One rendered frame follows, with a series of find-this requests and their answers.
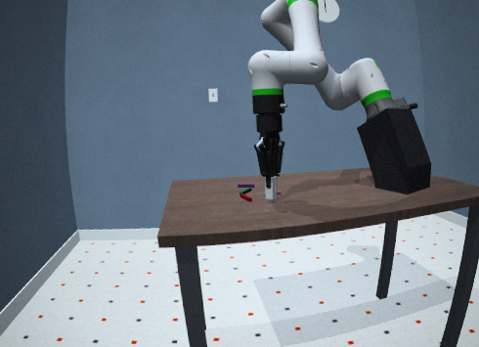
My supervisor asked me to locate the red rod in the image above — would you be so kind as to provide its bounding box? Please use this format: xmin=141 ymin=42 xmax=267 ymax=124
xmin=240 ymin=194 xmax=252 ymax=201

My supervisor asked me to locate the green rod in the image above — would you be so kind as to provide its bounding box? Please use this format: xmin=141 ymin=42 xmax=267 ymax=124
xmin=239 ymin=188 xmax=251 ymax=195

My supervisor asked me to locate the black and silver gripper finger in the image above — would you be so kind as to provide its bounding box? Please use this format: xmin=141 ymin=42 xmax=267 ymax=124
xmin=254 ymin=137 xmax=275 ymax=199
xmin=273 ymin=138 xmax=284 ymax=198

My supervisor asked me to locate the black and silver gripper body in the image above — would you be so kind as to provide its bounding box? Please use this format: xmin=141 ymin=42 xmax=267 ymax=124
xmin=256 ymin=114 xmax=283 ymax=151

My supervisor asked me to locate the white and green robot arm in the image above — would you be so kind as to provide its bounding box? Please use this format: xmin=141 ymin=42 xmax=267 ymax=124
xmin=248 ymin=0 xmax=417 ymax=121

